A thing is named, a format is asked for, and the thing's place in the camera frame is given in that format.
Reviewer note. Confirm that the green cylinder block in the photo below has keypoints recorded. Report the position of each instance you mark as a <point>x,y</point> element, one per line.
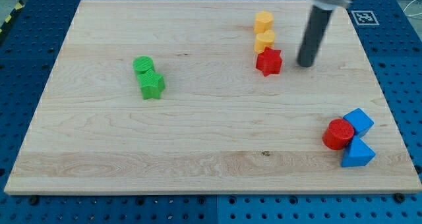
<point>143,64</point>

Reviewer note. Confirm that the white fiducial marker tag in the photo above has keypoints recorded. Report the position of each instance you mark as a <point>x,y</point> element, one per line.
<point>365,18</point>

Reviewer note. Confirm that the green star block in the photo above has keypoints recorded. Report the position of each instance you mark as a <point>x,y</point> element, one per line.
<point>151,84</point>

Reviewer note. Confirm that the red cylinder block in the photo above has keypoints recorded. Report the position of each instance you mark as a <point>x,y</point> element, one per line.
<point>338,134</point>

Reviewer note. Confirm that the red star block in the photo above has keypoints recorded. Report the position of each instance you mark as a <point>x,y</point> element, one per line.
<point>269,61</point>

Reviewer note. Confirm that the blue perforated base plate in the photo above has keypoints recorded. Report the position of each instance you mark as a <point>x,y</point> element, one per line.
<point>27,56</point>

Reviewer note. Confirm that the light wooden board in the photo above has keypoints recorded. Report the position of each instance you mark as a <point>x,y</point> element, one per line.
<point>220,126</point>

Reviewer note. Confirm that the yellow black hazard tape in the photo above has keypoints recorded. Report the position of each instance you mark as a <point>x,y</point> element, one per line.
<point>12,17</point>

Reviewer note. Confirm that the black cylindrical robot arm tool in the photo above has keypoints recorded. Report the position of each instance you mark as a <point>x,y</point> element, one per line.
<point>316,26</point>

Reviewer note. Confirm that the yellow heart block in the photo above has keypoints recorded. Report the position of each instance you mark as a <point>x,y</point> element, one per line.
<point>264,40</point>

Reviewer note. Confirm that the blue cube block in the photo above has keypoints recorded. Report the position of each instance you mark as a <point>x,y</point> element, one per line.
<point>360,121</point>

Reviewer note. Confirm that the blue triangle block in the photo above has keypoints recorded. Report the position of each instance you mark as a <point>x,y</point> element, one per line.
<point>357,153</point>

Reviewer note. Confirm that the yellow hexagon block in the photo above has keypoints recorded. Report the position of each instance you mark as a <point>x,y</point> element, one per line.
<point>263,21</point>

